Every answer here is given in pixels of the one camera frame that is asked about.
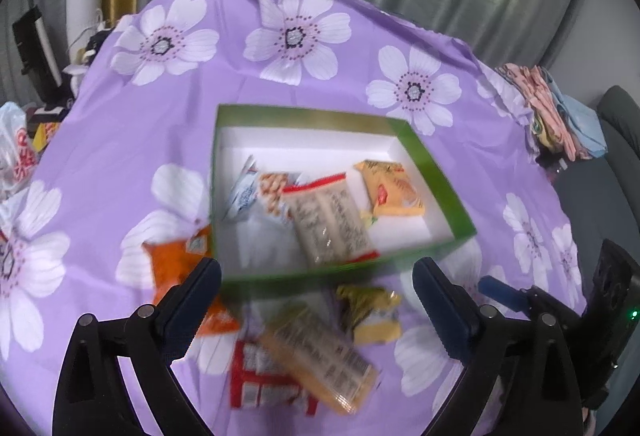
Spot orange snack packet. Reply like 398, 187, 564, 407
142, 225, 240, 338

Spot gold black snack packet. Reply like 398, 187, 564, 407
335, 284, 402, 346

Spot clear long biscuit packet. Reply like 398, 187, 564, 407
258, 303, 378, 414

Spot yellow orange cracker packet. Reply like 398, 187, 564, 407
355, 160, 425, 217

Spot pale green snack packet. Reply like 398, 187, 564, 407
282, 173, 380, 267

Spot grey sofa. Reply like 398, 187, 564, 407
549, 85, 639, 314

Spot red white snack packet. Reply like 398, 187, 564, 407
230, 340, 319, 416

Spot pile of folded clothes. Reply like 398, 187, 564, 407
498, 63, 608, 162

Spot white plastic bag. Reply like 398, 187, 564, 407
0, 102, 38, 201

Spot purple floral tablecloth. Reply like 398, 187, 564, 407
1, 0, 586, 435

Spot blue white snack packet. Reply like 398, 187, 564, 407
224, 156, 259, 222

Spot peanut snack packet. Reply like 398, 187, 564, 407
257, 173, 302, 224

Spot green cardboard box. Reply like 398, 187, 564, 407
210, 104, 476, 300

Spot white cylindrical appliance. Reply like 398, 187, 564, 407
65, 0, 103, 63

